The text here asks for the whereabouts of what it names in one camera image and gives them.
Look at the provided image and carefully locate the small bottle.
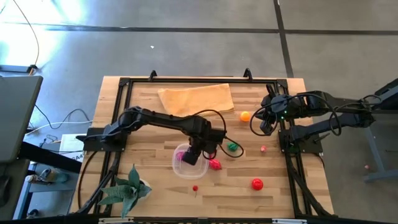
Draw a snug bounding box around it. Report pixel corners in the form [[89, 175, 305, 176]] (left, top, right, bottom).
[[26, 169, 68, 185]]

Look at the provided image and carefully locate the white paper box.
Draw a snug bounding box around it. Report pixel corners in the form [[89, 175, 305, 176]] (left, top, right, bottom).
[[58, 133, 91, 163]]

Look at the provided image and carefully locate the silver label strip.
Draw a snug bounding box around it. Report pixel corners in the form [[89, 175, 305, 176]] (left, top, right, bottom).
[[272, 218, 307, 224], [98, 217, 134, 224]]

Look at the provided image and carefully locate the black desk crossbar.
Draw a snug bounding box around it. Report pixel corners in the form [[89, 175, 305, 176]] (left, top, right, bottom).
[[18, 141, 82, 174]]

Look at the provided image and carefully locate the yellow floor cable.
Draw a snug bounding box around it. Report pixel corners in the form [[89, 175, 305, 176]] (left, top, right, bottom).
[[12, 0, 40, 75]]

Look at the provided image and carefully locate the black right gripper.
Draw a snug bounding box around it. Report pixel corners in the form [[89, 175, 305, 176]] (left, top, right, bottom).
[[259, 83, 292, 135]]

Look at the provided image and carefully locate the grey metal table frame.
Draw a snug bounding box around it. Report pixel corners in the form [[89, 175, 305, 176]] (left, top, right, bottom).
[[362, 77, 398, 184]]

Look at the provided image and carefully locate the clear plastic tupperware container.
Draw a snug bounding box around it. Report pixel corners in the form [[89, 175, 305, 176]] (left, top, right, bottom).
[[172, 142, 210, 180]]

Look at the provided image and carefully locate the green potted plant white pot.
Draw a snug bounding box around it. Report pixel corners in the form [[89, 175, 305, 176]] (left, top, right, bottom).
[[98, 164, 153, 218]]

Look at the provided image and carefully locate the grey desk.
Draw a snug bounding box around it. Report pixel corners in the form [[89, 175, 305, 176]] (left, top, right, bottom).
[[0, 75, 44, 164]]

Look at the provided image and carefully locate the red toy dragon fruit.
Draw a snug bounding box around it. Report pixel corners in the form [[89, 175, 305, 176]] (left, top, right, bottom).
[[208, 158, 223, 171]]

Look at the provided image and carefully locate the orange folded towel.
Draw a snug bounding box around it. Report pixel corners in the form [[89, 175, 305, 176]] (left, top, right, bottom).
[[157, 83, 236, 121]]

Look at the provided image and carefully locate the white floor cable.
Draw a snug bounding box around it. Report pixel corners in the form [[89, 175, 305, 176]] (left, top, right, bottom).
[[26, 119, 94, 136]]

